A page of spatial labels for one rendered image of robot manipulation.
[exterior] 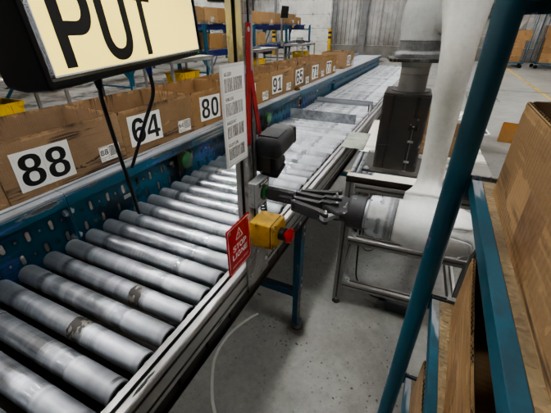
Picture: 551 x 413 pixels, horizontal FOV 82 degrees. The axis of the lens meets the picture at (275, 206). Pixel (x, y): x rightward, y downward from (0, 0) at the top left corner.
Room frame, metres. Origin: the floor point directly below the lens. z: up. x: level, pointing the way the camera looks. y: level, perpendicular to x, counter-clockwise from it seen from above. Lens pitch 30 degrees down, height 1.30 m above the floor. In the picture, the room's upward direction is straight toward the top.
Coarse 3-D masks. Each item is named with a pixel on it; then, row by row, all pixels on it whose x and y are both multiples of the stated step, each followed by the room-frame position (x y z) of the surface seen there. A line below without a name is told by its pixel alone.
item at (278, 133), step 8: (272, 128) 0.76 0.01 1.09; (280, 128) 0.76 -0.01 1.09; (288, 128) 0.76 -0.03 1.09; (264, 136) 0.72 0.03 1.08; (272, 136) 0.71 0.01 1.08; (280, 136) 0.72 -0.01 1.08; (288, 136) 0.74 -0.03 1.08; (256, 144) 0.71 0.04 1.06; (264, 144) 0.70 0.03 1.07; (272, 144) 0.69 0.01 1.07; (280, 144) 0.70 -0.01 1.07; (288, 144) 0.74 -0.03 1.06; (264, 152) 0.70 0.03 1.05; (272, 152) 0.70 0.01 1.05; (280, 152) 0.70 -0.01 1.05; (272, 160) 0.71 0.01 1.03; (280, 160) 0.73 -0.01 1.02; (272, 168) 0.72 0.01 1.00; (280, 168) 0.73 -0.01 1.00; (272, 176) 0.71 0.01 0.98
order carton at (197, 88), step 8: (184, 80) 1.85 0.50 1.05; (192, 80) 1.91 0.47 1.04; (200, 80) 1.89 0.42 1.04; (208, 80) 1.87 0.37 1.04; (216, 80) 1.85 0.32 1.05; (144, 88) 1.58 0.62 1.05; (160, 88) 1.68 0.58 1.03; (168, 88) 1.73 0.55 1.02; (176, 88) 1.78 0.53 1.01; (184, 88) 1.84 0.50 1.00; (192, 88) 1.90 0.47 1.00; (200, 88) 1.90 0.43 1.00; (208, 88) 1.56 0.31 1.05; (216, 88) 1.62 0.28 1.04; (192, 96) 1.45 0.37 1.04; (200, 96) 1.50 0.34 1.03; (192, 104) 1.45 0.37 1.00; (192, 112) 1.44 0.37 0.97; (200, 112) 1.49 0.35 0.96; (200, 120) 1.49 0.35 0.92; (208, 120) 1.54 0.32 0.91; (216, 120) 1.60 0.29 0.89; (200, 128) 1.48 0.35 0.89
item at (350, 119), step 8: (296, 112) 2.25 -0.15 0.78; (304, 112) 2.22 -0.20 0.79; (312, 112) 2.20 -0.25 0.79; (320, 112) 2.17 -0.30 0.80; (328, 112) 2.15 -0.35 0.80; (336, 112) 2.13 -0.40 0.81; (320, 120) 2.17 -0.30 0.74; (328, 120) 2.15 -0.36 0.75; (336, 120) 2.12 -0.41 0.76; (344, 120) 2.10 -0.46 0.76; (352, 120) 2.08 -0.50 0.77
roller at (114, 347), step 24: (0, 288) 0.57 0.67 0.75; (24, 288) 0.58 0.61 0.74; (24, 312) 0.52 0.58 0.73; (48, 312) 0.50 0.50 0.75; (72, 312) 0.50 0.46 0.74; (72, 336) 0.45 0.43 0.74; (96, 336) 0.44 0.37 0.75; (120, 336) 0.44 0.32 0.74; (120, 360) 0.39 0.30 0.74; (144, 360) 0.39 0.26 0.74
